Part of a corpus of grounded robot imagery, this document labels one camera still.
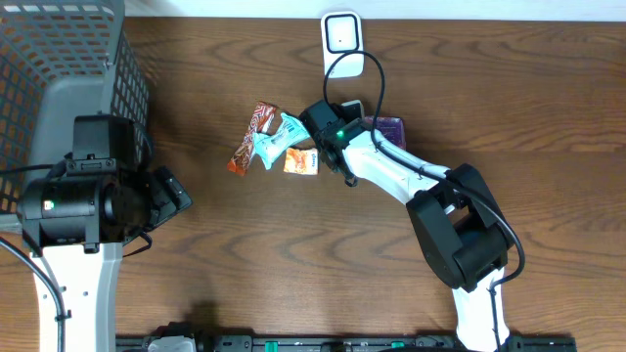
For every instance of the small orange tissue pack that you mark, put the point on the small orange tissue pack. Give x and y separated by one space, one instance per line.
302 162

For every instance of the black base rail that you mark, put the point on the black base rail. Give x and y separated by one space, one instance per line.
183 337

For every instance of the red Top chocolate bar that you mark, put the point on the red Top chocolate bar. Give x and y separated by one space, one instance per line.
260 122

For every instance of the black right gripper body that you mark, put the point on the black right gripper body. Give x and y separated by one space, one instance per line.
315 122

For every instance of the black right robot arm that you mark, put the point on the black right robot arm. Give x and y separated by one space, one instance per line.
462 232

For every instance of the dark grey plastic basket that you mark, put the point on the dark grey plastic basket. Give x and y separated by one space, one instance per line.
59 60

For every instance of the teal green wipes pack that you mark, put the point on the teal green wipes pack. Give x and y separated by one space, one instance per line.
270 147

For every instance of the white barcode scanner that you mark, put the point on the white barcode scanner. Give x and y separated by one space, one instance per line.
342 33

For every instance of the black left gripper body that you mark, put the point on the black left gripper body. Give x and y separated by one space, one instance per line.
172 194

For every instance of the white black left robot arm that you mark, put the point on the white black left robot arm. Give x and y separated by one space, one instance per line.
77 219

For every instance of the red purple sanitary pad pack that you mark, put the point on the red purple sanitary pad pack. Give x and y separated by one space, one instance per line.
392 129

